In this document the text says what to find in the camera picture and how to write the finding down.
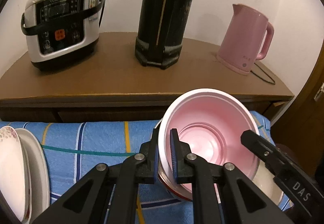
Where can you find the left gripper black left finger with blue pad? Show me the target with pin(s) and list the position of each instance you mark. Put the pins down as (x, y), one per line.
(107, 194)

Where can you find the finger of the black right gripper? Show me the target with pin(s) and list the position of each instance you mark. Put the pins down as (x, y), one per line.
(291, 179)

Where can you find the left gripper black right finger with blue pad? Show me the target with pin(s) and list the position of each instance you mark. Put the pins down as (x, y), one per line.
(221, 193)

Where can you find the plain white plate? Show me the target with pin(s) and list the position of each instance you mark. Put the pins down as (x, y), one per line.
(40, 187)

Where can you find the red rimmed bowl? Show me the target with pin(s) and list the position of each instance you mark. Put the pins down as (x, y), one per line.
(165, 174)

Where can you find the white dish pink pattern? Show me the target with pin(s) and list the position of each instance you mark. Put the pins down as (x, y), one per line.
(13, 186)

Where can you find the pink plastic bowl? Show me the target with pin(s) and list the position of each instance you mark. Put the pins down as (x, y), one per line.
(211, 122)

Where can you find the steel enamel bowl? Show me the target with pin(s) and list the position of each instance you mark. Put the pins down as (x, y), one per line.
(263, 179)

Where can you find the brown wooden door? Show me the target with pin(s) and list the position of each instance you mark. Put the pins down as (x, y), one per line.
(300, 128)

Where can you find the brown wooden cabinet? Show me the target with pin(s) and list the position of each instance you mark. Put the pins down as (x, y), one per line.
(111, 85)

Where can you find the pink electric kettle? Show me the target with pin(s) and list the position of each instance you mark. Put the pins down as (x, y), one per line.
(247, 39)

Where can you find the white black rice cooker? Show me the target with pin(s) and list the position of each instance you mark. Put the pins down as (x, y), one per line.
(61, 33)

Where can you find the black thermos flask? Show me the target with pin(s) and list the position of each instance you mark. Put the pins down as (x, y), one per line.
(161, 30)

